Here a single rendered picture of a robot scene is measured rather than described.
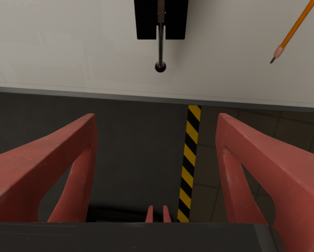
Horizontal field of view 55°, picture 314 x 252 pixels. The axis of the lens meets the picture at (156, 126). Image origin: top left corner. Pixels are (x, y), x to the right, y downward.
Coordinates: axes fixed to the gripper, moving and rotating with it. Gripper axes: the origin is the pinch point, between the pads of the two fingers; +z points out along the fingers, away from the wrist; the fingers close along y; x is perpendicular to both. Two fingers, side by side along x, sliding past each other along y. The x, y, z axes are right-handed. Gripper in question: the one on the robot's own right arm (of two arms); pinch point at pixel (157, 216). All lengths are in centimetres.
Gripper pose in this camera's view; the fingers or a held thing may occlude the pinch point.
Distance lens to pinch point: 28.8
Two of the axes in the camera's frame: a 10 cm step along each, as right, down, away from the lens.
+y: -10.0, 0.1, 0.0
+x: 0.1, 6.4, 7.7
